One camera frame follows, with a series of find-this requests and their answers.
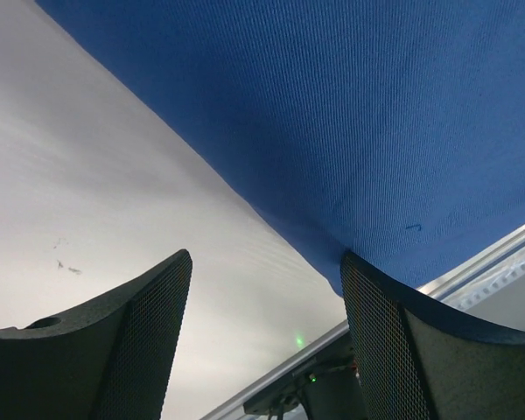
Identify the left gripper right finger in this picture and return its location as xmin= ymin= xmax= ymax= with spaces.
xmin=340 ymin=252 xmax=525 ymax=419

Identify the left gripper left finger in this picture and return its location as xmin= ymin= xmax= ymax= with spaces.
xmin=0 ymin=249 xmax=193 ymax=419

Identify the blue surgical drape cloth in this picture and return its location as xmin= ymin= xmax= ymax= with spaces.
xmin=41 ymin=1 xmax=525 ymax=290

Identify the aluminium mounting rail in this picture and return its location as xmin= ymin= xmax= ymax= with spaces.
xmin=209 ymin=225 xmax=525 ymax=419

